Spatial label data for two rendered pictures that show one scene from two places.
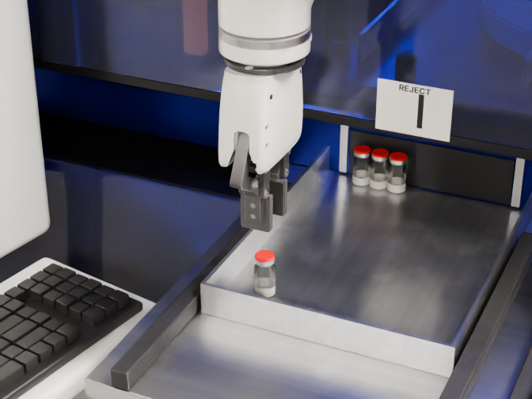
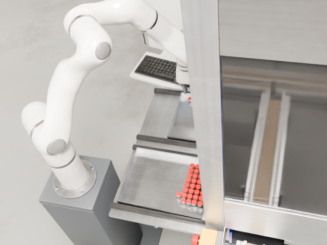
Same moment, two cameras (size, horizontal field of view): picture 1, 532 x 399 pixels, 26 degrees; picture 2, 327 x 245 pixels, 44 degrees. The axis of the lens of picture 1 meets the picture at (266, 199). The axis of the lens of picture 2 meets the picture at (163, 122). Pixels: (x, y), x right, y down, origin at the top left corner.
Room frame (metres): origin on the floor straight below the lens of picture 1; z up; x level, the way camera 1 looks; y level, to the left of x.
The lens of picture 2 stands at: (0.86, -1.22, 2.32)
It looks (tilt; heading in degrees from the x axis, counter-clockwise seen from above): 51 degrees down; 91
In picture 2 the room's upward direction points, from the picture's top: 12 degrees counter-clockwise
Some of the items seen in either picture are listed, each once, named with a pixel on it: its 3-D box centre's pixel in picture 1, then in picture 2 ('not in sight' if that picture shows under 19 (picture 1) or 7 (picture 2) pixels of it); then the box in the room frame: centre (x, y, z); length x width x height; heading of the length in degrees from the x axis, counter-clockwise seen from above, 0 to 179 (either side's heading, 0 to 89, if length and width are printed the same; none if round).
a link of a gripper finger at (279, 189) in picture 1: (275, 178); not in sight; (1.02, -0.01, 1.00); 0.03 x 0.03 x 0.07; 66
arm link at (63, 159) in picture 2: not in sight; (47, 132); (0.41, -0.23, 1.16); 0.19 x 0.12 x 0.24; 115
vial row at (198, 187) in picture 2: not in sight; (199, 186); (0.94, -0.44, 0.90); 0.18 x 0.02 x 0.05; 65
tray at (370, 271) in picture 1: (380, 245); (211, 120); (1.06, -0.12, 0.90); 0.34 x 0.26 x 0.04; 156
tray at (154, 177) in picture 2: not in sight; (167, 182); (0.82, -0.39, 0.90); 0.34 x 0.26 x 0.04; 155
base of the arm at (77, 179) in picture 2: not in sight; (68, 167); (0.43, -0.26, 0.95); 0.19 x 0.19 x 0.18
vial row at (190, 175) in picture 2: not in sight; (188, 184); (0.90, -0.42, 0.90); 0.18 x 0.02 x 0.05; 65
